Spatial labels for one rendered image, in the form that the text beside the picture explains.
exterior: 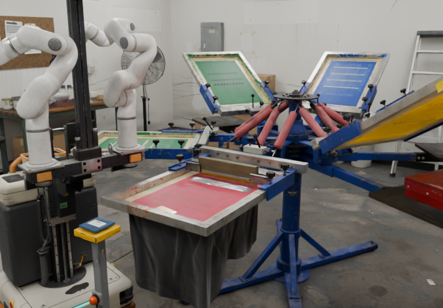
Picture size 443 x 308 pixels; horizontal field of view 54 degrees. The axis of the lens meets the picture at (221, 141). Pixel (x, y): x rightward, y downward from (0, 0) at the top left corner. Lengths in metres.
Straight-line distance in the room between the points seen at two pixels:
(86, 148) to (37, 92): 0.40
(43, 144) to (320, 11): 4.96
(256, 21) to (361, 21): 1.58
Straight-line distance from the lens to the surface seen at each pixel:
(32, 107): 1.93
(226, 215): 1.78
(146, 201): 2.04
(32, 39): 1.92
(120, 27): 2.08
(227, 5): 7.09
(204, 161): 2.34
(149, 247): 2.06
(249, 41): 6.87
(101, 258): 1.87
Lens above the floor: 1.69
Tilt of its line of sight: 14 degrees down
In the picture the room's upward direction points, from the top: straight up
